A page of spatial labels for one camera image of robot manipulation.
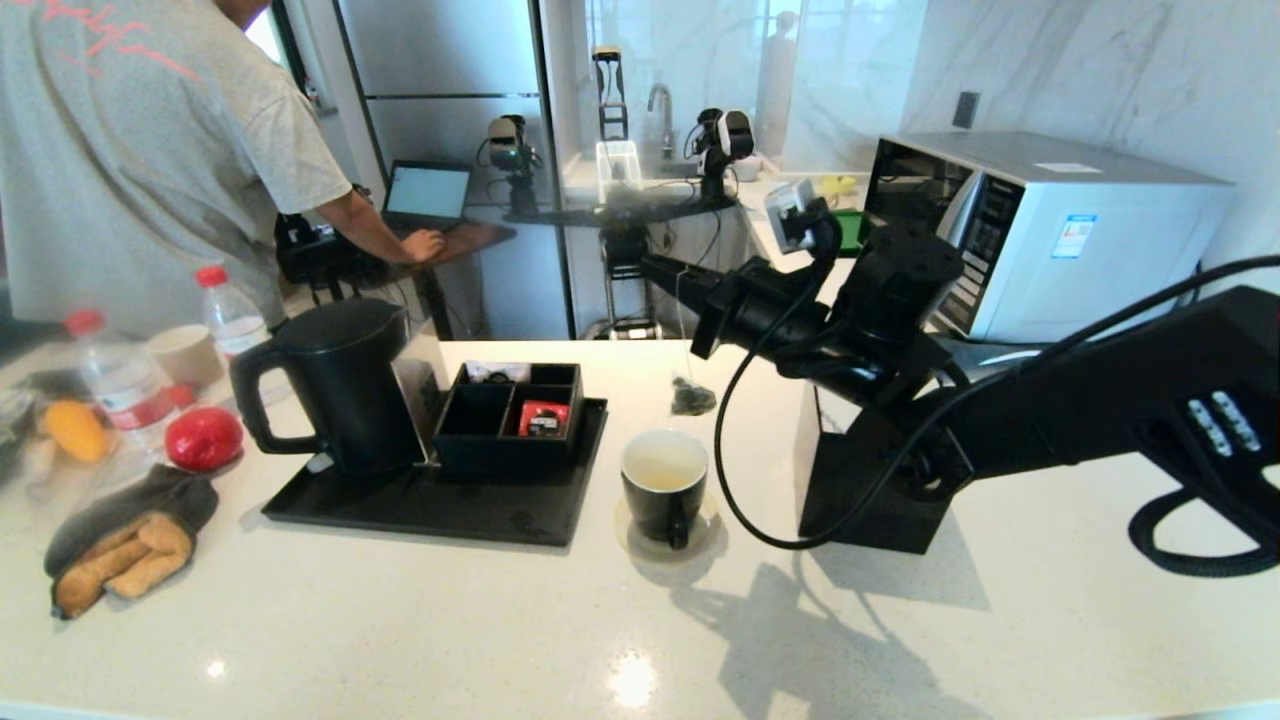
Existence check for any dark tea bag with string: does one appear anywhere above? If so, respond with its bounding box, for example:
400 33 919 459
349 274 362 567
666 268 719 418

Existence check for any black electric kettle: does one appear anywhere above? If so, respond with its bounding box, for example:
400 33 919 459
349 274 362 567
228 298 426 477

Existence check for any white black robot arm joint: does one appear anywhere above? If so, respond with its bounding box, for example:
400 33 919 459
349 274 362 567
690 108 757 206

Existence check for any robot arm joint green light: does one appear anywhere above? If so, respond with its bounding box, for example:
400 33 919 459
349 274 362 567
486 115 547 221

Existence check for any red plastic snack packet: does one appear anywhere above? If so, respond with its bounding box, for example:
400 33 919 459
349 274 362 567
518 400 569 439

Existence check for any chrome faucet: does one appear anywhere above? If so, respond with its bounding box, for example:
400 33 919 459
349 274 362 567
646 85 677 161

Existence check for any black tissue box silver lid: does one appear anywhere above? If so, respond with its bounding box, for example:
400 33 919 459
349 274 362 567
797 385 957 555

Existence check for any brown wooden desk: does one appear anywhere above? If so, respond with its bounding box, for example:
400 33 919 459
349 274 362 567
400 222 518 341

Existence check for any black mug white inside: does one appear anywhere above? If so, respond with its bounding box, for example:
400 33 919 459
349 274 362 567
620 429 709 551

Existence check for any black compartment organizer box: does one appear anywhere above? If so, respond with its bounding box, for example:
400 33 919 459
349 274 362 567
432 362 584 477

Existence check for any open laptop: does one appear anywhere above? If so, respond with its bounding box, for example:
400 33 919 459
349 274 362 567
380 160 474 241

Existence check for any clear acrylic sign stand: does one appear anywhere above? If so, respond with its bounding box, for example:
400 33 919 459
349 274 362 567
392 330 447 469

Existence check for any black rectangular tray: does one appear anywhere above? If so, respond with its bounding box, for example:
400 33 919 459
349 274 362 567
260 398 609 548

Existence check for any white glossy refrigerator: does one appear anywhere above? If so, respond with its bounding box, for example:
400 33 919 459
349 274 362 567
335 0 576 341

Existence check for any silver microwave oven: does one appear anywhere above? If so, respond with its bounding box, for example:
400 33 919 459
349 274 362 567
865 132 1234 344

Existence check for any water bottle red cap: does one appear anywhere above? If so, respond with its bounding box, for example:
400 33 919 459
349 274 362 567
65 310 177 431
195 266 273 361

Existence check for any brown paper cup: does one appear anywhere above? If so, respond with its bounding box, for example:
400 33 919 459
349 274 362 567
145 326 223 389

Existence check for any red tomato toy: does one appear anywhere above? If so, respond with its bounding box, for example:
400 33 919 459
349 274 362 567
163 407 244 474

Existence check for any person in grey shirt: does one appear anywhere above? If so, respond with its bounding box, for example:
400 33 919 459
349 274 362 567
0 0 449 337

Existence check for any grey and tan glove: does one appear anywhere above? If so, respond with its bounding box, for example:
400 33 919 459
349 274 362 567
43 465 219 621

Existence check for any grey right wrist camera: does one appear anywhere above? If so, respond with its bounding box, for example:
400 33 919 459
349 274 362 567
765 178 843 253

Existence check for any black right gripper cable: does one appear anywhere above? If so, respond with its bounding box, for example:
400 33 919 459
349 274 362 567
712 215 1280 552

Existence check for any black microwave power cable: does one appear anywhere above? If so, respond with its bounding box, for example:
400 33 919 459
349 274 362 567
1160 258 1280 331

